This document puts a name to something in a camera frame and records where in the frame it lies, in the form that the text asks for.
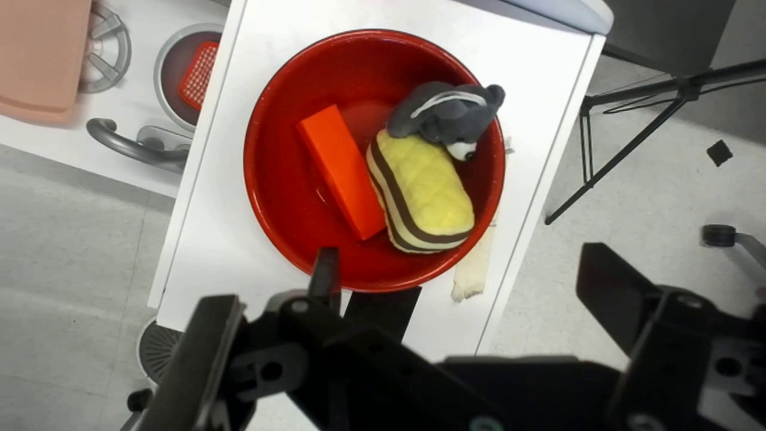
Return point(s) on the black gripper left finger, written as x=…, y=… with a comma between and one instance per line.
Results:
x=190, y=396

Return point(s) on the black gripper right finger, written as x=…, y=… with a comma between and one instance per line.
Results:
x=616, y=293

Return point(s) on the grey bear plush toy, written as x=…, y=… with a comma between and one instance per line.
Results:
x=450, y=116

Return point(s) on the red plastic bowl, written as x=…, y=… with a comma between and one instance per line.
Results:
x=360, y=74

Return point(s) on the white toy fridge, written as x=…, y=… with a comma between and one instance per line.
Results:
x=214, y=243

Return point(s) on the grey toy faucet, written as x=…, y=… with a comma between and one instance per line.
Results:
x=150, y=145

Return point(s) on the silver toy sink basin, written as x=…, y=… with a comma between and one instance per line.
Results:
x=170, y=66

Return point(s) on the white toy kitchen counter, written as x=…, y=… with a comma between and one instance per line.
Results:
x=115, y=81

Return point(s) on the orange rectangular block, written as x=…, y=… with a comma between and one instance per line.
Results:
x=342, y=168

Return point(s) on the orange mesh sponge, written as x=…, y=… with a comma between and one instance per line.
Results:
x=197, y=72

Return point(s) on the pink cutting board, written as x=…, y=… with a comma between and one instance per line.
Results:
x=42, y=53

